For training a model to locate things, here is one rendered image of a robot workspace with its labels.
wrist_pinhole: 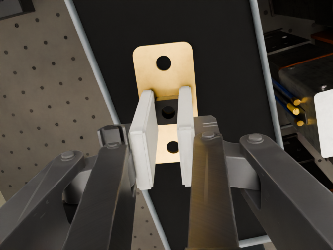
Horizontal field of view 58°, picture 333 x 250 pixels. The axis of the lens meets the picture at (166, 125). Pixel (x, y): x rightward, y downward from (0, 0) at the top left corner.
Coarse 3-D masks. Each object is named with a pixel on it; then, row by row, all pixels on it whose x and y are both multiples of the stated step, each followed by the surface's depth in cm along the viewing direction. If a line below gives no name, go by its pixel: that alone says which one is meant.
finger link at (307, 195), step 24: (240, 144) 12; (264, 144) 11; (264, 168) 10; (288, 168) 10; (264, 192) 10; (288, 192) 8; (312, 192) 8; (264, 216) 10; (288, 216) 8; (312, 216) 8; (288, 240) 9; (312, 240) 7
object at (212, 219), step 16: (208, 144) 12; (192, 160) 11; (208, 160) 11; (224, 160) 11; (192, 176) 10; (208, 176) 10; (224, 176) 10; (192, 192) 9; (208, 192) 9; (224, 192) 9; (192, 208) 8; (208, 208) 8; (224, 208) 8; (192, 224) 8; (208, 224) 8; (224, 224) 8; (192, 240) 7; (208, 240) 7; (224, 240) 7
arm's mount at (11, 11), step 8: (0, 0) 61; (8, 0) 61; (16, 0) 61; (24, 0) 63; (0, 8) 61; (8, 8) 61; (16, 8) 61; (24, 8) 62; (32, 8) 66; (0, 16) 62; (8, 16) 63
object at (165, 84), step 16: (144, 48) 19; (160, 48) 19; (176, 48) 19; (144, 64) 19; (176, 64) 19; (192, 64) 19; (144, 80) 20; (160, 80) 20; (176, 80) 20; (192, 80) 20; (160, 96) 20; (176, 96) 20; (192, 96) 20; (160, 112) 19; (176, 112) 19; (160, 128) 21; (176, 128) 21; (160, 144) 21; (160, 160) 22; (176, 160) 22
